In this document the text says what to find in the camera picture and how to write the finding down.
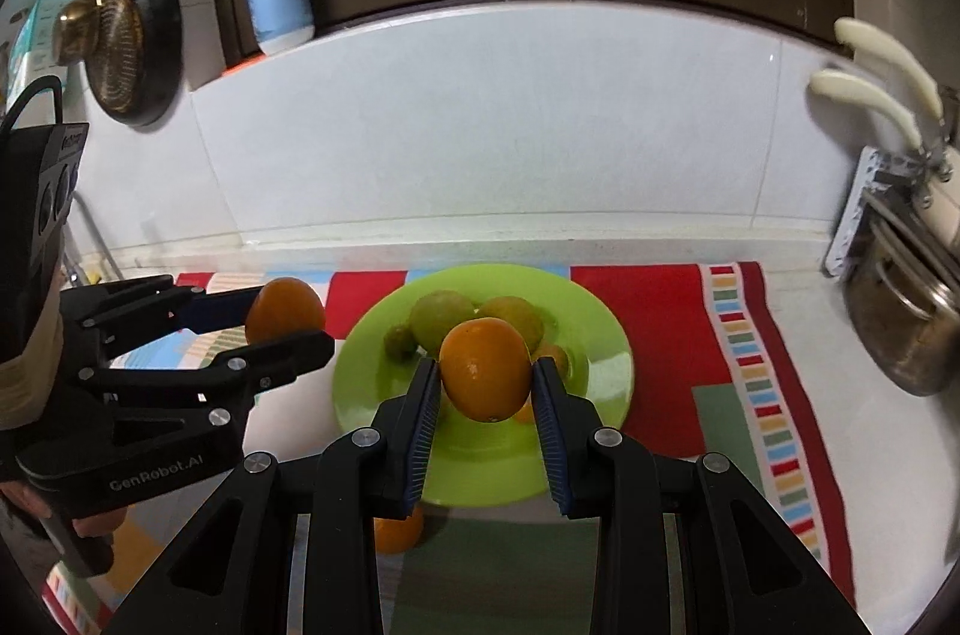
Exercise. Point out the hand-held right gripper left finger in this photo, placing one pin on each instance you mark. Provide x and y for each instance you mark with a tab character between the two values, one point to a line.
420	447

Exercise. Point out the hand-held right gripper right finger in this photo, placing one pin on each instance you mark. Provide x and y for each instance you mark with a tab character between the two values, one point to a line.
551	447

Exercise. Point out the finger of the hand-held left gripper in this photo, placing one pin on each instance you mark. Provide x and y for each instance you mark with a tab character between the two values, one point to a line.
150	305
247	365

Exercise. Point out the orange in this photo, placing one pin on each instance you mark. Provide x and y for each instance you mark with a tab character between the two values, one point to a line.
285	309
561	365
484	373
397	530

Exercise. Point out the green plate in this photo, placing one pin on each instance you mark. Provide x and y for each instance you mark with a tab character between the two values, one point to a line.
592	373

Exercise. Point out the green tangerine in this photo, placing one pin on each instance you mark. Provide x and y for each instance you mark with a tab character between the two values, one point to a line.
397	341

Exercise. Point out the large green apple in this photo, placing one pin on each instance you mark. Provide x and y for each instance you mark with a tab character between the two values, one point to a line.
442	316

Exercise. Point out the yellow-green pear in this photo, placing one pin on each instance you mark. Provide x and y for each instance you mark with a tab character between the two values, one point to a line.
517	313

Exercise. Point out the person's left hand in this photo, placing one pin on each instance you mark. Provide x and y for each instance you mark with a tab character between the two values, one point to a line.
94	525

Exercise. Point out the colourful patchwork tablecloth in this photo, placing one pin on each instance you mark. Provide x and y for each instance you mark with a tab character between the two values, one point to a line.
660	320

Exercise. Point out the black frying pan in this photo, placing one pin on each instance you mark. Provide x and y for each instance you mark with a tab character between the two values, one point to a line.
142	50

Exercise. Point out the small brass pot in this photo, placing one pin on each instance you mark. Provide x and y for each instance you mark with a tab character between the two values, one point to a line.
82	28

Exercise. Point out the teal paper towel pack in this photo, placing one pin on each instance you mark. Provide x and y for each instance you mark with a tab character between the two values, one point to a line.
45	5

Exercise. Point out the stainless steel pot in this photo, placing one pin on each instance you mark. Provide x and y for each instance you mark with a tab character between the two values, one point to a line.
900	320

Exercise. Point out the white metal dish rack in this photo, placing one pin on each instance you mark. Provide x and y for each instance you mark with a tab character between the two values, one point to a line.
851	215

